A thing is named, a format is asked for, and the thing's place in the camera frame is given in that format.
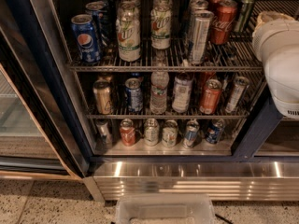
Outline red can shelf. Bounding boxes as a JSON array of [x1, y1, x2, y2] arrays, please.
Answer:
[[199, 79, 222, 115], [120, 119, 135, 147]]

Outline front silver slim can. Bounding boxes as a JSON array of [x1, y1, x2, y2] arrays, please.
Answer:
[[187, 10, 214, 65]]

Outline labelled dark bottle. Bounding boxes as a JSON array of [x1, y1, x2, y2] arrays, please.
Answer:
[[172, 72, 193, 113]]

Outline red can middle shelf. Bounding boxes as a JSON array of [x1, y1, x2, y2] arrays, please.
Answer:
[[199, 79, 222, 115]]

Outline silver can bottom left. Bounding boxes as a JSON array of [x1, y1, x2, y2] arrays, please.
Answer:
[[95, 119, 113, 146]]

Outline clear plastic bin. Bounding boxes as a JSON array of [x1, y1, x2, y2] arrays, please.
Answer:
[[115, 193, 215, 224]]

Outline blue can middle shelf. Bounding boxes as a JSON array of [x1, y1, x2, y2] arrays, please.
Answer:
[[125, 77, 143, 113]]

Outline front red Coca-Cola can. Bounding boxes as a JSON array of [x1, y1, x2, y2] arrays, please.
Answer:
[[210, 0, 237, 45]]

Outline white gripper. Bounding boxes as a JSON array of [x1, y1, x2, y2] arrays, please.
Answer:
[[252, 11, 299, 62]]

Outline silver slim can middle shelf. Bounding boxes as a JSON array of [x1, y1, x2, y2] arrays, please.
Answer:
[[225, 76, 249, 113]]

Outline front right 7UP can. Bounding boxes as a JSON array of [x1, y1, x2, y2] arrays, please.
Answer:
[[150, 6, 172, 49]]

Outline front blue Pepsi can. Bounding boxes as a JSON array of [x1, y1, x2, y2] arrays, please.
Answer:
[[71, 14, 102, 63]]

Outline blue Pepsi can bottom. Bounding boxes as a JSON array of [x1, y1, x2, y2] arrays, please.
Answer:
[[205, 119, 225, 144]]

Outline wire shelf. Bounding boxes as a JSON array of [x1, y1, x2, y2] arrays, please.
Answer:
[[87, 107, 249, 119], [70, 0, 299, 73]]

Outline open glass fridge door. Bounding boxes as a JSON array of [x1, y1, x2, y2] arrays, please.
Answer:
[[0, 0, 92, 179]]

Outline front left 7UP can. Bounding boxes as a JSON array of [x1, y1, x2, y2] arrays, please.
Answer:
[[116, 2, 141, 62]]

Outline clear water bottle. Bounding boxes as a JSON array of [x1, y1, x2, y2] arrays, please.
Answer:
[[149, 49, 170, 116]]

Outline middle wire shelf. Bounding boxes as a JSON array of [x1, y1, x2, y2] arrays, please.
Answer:
[[87, 107, 249, 119]]

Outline white can bottom shelf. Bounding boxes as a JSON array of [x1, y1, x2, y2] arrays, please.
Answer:
[[144, 119, 159, 147]]

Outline front green can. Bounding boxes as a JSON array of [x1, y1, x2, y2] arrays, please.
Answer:
[[234, 0, 255, 33]]

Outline silver blue can bottom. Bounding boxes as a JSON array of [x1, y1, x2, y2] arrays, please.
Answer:
[[183, 119, 200, 148]]

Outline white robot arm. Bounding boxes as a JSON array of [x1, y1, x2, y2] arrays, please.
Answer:
[[252, 11, 299, 119]]

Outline stainless steel fridge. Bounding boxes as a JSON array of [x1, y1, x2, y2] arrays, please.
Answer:
[[24, 0, 299, 203]]

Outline top wire shelf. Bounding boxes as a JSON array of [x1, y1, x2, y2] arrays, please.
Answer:
[[70, 0, 299, 73]]

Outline white 7UP can bottom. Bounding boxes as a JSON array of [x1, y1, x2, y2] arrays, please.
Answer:
[[162, 119, 178, 147]]

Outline red can bottom shelf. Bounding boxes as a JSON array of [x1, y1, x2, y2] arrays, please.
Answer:
[[120, 119, 135, 147]]

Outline gold can middle shelf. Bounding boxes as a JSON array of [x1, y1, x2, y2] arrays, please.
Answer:
[[93, 80, 113, 115]]

